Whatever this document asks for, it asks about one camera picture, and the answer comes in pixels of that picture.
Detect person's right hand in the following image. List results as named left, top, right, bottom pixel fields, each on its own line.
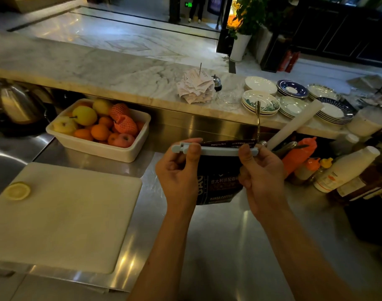
left=238, top=143, right=289, bottom=222

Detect person's right forearm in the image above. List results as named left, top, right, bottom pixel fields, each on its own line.
left=257, top=204, right=362, bottom=301

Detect metal tongs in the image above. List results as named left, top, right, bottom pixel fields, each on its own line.
left=272, top=141, right=309, bottom=159

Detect person's left forearm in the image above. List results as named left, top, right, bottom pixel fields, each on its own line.
left=128, top=207, right=198, bottom=301

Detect stack of blue-rimmed saucers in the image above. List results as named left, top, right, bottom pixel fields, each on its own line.
left=276, top=79, right=310, bottom=100

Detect person's left hand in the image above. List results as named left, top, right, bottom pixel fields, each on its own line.
left=155, top=138, right=204, bottom=217

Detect small bottle with yellow cap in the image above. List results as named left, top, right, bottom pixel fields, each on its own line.
left=310, top=157, right=334, bottom=182

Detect small bottle with orange cap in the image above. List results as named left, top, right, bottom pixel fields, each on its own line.
left=291, top=157, right=321, bottom=185

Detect dark wooden cabinet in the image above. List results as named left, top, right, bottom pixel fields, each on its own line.
left=288, top=0, right=382, bottom=68

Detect yellow pear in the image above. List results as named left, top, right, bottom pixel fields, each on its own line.
left=92, top=99, right=113, bottom=116

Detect yellow-green apple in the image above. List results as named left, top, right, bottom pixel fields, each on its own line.
left=72, top=105, right=98, bottom=126

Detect fruit in orange foam net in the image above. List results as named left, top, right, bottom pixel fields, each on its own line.
left=114, top=115, right=139, bottom=137
left=109, top=103, right=131, bottom=121

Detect pale yellow apple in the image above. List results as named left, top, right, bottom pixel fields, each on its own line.
left=52, top=116, right=78, bottom=135

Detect black coffee bag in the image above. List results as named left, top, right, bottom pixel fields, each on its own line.
left=196, top=139, right=258, bottom=206

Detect stack of blue striped plates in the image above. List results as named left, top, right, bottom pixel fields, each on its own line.
left=315, top=97, right=354, bottom=125

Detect orange squeeze bottle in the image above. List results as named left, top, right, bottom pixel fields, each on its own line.
left=282, top=136, right=318, bottom=178

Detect grey bag sealing clip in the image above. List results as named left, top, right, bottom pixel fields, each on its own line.
left=171, top=142, right=260, bottom=157

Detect red apple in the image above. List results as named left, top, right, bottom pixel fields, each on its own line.
left=112, top=133, right=136, bottom=148

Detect red fire extinguisher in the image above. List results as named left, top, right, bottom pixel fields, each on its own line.
left=278, top=49, right=301, bottom=73

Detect long metal bar spoon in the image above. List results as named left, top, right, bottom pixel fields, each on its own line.
left=255, top=100, right=268, bottom=146

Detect white plastic fruit tub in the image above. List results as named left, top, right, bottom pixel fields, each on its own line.
left=46, top=98, right=151, bottom=163

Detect lemon slice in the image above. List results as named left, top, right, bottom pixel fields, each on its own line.
left=3, top=182, right=32, bottom=202

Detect translucent plastic bottle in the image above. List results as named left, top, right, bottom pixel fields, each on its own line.
left=330, top=133, right=360, bottom=156

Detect stack of pale green saucers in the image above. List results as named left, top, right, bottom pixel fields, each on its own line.
left=278, top=96, right=309, bottom=119

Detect stack of green leaf plates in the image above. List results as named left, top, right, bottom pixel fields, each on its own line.
left=242, top=90, right=281, bottom=117

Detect stack of paper receipts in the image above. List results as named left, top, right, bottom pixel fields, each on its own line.
left=176, top=68, right=216, bottom=105

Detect stack of patterned rim plates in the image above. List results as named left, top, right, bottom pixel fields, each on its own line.
left=307, top=83, right=341, bottom=101

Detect clear glass dish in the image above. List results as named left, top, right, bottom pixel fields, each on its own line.
left=217, top=91, right=242, bottom=105

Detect white cutting board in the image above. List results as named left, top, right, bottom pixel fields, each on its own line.
left=0, top=162, right=143, bottom=274

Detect steel kettle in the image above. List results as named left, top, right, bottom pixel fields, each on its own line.
left=0, top=81, right=56, bottom=126

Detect white plastic bottle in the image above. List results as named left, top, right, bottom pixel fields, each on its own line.
left=313, top=146, right=381, bottom=194

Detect white round container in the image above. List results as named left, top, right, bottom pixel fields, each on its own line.
left=346, top=106, right=382, bottom=138

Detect white paper roll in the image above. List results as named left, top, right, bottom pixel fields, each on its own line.
left=266, top=99, right=324, bottom=151

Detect white plant pot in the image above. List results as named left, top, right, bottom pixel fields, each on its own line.
left=229, top=33, right=252, bottom=63

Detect black bin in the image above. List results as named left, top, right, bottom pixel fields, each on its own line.
left=344, top=197, right=382, bottom=248

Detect plain white plate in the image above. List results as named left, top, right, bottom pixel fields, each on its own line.
left=244, top=76, right=278, bottom=95

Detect green potted plant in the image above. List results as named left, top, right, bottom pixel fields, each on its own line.
left=227, top=0, right=273, bottom=39

